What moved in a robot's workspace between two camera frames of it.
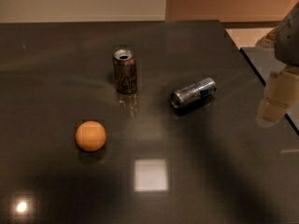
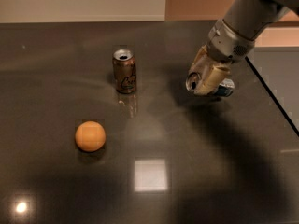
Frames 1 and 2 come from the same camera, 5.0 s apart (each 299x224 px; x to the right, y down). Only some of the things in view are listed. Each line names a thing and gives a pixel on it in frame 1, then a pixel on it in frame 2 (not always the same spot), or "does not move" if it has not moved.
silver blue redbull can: x=192 y=92 → x=193 y=82
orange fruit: x=91 y=136 does not move
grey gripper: x=288 y=42 → x=226 y=45
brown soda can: x=125 y=71 does not move
